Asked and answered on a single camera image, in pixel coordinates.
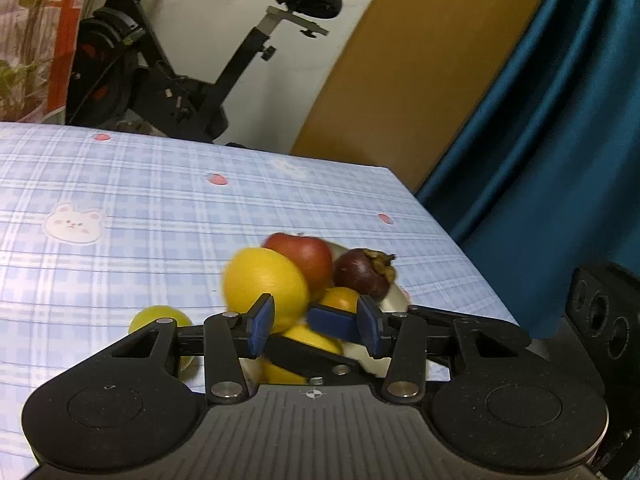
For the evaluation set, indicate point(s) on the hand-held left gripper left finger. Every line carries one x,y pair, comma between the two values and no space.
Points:
262,327

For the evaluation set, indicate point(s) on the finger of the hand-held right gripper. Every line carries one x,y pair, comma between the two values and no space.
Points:
305,355
330,322

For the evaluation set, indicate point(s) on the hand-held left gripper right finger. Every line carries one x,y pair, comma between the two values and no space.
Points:
369,329

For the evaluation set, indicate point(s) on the yellow lemon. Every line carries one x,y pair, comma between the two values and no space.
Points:
262,275
315,337

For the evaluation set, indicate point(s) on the mandarin orange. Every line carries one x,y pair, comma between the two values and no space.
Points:
340,299

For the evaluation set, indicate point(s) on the beige oval plate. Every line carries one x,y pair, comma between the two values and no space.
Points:
395,299

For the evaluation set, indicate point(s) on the dark purple mangosteen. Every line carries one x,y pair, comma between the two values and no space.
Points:
360,275

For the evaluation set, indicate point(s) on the red apple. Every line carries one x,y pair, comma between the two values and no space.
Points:
305,255

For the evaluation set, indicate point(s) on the green apple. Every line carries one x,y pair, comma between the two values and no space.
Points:
150,317

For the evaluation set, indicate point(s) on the blue plaid tablecloth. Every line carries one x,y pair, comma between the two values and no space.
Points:
150,200

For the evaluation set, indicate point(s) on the dark blue curtain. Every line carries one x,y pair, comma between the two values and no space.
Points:
550,135

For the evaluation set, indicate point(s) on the black exercise bike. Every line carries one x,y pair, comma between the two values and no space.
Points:
165,85

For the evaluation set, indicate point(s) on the brown wooden door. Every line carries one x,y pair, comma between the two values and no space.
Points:
410,70

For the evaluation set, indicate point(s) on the plant printed curtain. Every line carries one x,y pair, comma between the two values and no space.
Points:
30,35

